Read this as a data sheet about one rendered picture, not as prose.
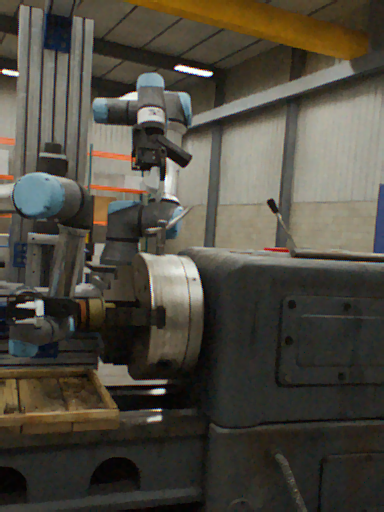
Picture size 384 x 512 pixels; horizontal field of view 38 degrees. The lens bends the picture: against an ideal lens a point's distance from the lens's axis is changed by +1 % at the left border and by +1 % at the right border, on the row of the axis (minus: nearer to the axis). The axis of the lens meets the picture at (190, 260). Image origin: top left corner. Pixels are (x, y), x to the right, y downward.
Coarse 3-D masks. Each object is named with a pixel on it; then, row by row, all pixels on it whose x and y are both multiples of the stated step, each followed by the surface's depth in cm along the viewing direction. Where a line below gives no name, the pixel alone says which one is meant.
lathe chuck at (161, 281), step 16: (144, 256) 133; (144, 272) 131; (160, 272) 128; (176, 272) 130; (144, 288) 130; (160, 288) 125; (176, 288) 127; (144, 304) 130; (160, 304) 124; (176, 304) 125; (176, 320) 125; (144, 336) 128; (160, 336) 124; (176, 336) 125; (144, 352) 127; (160, 352) 125; (176, 352) 126; (128, 368) 141; (144, 368) 127; (176, 368) 130
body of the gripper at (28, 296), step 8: (8, 296) 133; (16, 296) 133; (24, 296) 137; (32, 296) 136; (8, 304) 133; (16, 304) 138; (8, 312) 137; (16, 312) 138; (24, 312) 134; (32, 312) 135; (8, 320) 138
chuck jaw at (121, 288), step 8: (120, 272) 141; (128, 272) 142; (112, 280) 139; (120, 280) 140; (128, 280) 141; (112, 288) 138; (120, 288) 139; (128, 288) 139; (104, 296) 136; (112, 296) 137; (120, 296) 137; (128, 296) 138; (120, 304) 138; (128, 304) 139; (136, 304) 140
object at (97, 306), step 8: (80, 304) 131; (88, 304) 132; (96, 304) 131; (104, 304) 132; (112, 304) 134; (80, 312) 130; (88, 312) 130; (96, 312) 130; (104, 312) 131; (80, 320) 129; (88, 320) 130; (96, 320) 130; (104, 320) 130; (80, 328) 130; (88, 328) 131; (96, 328) 131; (104, 328) 131
